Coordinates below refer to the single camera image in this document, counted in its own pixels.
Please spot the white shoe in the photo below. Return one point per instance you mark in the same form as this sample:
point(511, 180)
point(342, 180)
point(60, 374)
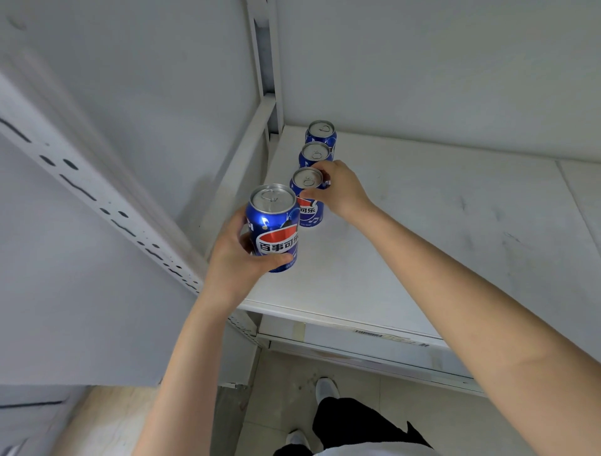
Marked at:
point(297, 439)
point(327, 389)

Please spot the clear shelf price rail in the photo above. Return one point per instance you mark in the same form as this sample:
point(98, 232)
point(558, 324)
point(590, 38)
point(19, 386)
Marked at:
point(357, 345)

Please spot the blue soda can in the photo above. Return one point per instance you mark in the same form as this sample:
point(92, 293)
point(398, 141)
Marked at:
point(307, 179)
point(315, 151)
point(274, 221)
point(321, 129)

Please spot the white slotted shelf post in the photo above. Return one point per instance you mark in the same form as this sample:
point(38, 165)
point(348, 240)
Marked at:
point(265, 56)

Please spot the white perforated shelf upright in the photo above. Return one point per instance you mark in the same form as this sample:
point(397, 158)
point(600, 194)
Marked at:
point(94, 188)

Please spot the white shelf board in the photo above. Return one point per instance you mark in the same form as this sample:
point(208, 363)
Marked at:
point(422, 235)

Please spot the person's left hand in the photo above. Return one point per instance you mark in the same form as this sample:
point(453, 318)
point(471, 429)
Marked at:
point(230, 267)

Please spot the person's left forearm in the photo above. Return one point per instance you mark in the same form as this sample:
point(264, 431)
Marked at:
point(188, 376)

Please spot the white shelf side crossbar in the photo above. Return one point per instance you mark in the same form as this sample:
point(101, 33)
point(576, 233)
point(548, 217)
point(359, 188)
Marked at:
point(239, 174)

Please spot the person's right forearm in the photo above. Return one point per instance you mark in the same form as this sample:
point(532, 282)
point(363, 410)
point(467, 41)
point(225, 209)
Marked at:
point(469, 319)

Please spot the person's left thumb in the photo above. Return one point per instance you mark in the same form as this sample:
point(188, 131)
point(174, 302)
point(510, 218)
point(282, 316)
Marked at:
point(277, 260)

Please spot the person's right thumb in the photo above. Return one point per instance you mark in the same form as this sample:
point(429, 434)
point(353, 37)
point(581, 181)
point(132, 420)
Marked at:
point(313, 193)

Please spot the black trousers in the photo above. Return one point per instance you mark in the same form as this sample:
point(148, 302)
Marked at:
point(357, 423)

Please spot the person's right hand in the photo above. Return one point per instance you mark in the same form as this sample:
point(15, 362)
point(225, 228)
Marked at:
point(345, 192)

